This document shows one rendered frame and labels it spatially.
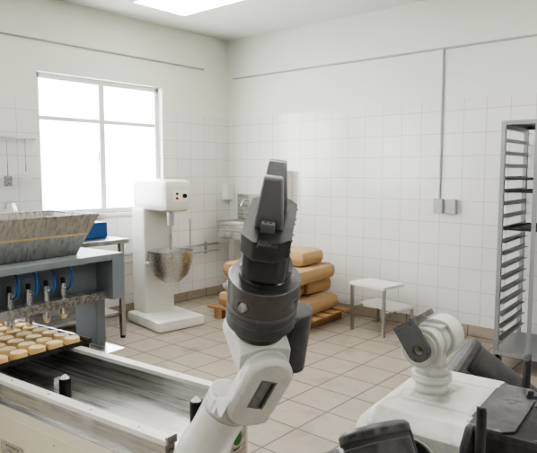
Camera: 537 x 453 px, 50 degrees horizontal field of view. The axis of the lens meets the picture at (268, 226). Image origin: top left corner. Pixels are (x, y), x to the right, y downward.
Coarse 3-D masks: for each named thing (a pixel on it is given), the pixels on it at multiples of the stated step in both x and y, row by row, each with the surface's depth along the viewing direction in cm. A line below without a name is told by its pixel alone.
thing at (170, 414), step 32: (32, 384) 169; (64, 384) 157; (96, 384) 169; (128, 384) 169; (0, 416) 156; (32, 416) 147; (128, 416) 147; (160, 416) 147; (192, 416) 142; (0, 448) 157; (32, 448) 148; (64, 448) 140; (96, 448) 133
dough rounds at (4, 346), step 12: (0, 324) 204; (24, 324) 204; (0, 336) 190; (12, 336) 189; (24, 336) 191; (36, 336) 189; (48, 336) 193; (60, 336) 190; (72, 336) 189; (0, 348) 177; (12, 348) 177; (24, 348) 180; (36, 348) 177; (48, 348) 181; (0, 360) 167
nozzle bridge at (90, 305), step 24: (24, 264) 174; (48, 264) 178; (72, 264) 185; (96, 264) 203; (120, 264) 201; (0, 288) 174; (24, 288) 181; (72, 288) 195; (96, 288) 204; (120, 288) 201; (0, 312) 170; (24, 312) 176; (96, 312) 207; (96, 336) 207
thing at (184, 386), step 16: (64, 352) 188; (80, 352) 182; (96, 352) 180; (96, 368) 179; (112, 368) 174; (128, 368) 170; (144, 368) 166; (160, 368) 166; (144, 384) 166; (160, 384) 163; (176, 384) 159; (192, 384) 155; (208, 384) 153
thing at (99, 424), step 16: (0, 384) 157; (16, 384) 153; (0, 400) 157; (16, 400) 153; (32, 400) 148; (48, 400) 144; (64, 400) 142; (48, 416) 144; (64, 416) 141; (80, 416) 137; (96, 416) 133; (112, 416) 133; (80, 432) 138; (96, 432) 134; (112, 432) 130; (128, 432) 127; (144, 432) 124; (160, 432) 124; (128, 448) 128; (144, 448) 125; (160, 448) 122
